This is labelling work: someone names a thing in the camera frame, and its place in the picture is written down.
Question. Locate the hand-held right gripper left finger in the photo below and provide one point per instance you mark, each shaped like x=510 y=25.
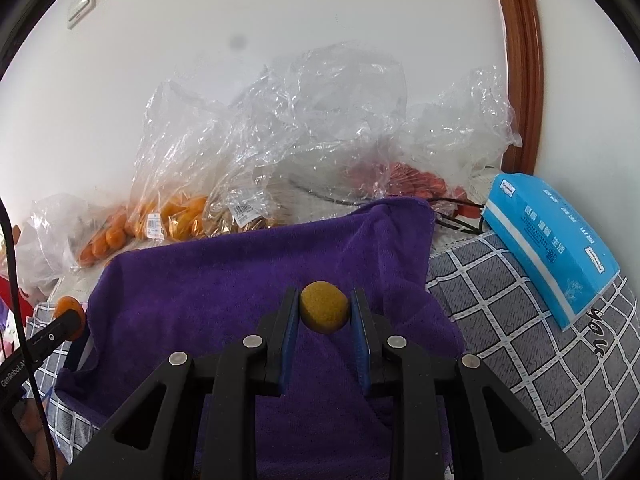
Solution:
x=287 y=355

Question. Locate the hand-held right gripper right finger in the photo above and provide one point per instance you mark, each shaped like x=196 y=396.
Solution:
x=361 y=355

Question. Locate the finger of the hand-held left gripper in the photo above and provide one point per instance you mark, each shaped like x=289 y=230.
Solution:
x=57 y=330

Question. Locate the large orange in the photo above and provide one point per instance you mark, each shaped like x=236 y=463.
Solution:
x=67 y=305

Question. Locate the brown kiwi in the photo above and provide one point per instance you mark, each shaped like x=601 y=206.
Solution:
x=324 y=306

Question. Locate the clear bag of mandarins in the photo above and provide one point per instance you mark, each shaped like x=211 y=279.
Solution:
x=107 y=240

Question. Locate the purple towel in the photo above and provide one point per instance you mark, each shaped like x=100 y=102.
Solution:
x=200 y=280

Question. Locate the grey plaid blanket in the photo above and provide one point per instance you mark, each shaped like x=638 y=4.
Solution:
x=500 y=320

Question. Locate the clear bag of golden fruit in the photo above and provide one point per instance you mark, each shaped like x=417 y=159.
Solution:
x=235 y=220

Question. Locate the clear bag of oranges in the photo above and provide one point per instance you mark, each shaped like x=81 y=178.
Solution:
x=175 y=210

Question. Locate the clear bag of red fruit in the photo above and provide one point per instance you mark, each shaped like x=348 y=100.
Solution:
x=425 y=175

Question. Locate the blue tissue pack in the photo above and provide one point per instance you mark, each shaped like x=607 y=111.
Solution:
x=545 y=245

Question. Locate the empty clear plastic bag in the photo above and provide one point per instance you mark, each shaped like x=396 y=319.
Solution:
x=320 y=110

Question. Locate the white light switch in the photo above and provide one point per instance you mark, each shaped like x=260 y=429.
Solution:
x=82 y=5

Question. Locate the brown wooden door frame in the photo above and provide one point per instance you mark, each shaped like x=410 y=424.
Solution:
x=520 y=60

